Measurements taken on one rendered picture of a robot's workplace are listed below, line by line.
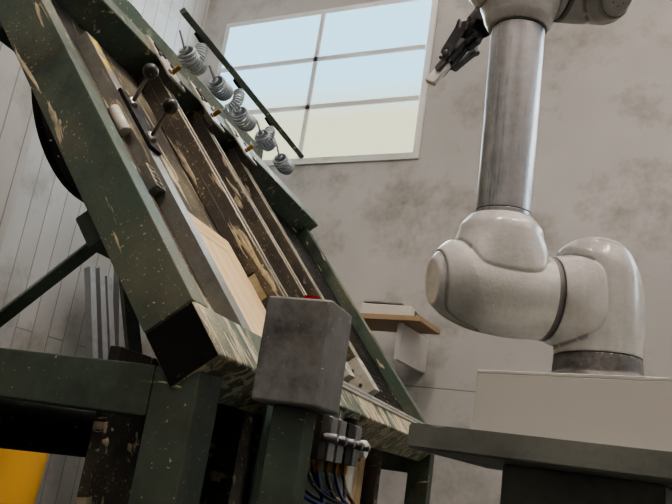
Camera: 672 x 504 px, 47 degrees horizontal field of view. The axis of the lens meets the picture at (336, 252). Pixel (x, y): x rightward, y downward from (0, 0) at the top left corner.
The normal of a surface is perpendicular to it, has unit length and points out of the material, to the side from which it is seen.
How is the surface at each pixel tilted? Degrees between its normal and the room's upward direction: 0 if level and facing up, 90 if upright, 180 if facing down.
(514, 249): 91
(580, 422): 90
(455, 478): 90
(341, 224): 90
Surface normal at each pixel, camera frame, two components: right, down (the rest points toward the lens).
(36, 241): 0.89, 0.00
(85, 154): -0.29, -0.30
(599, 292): 0.14, -0.30
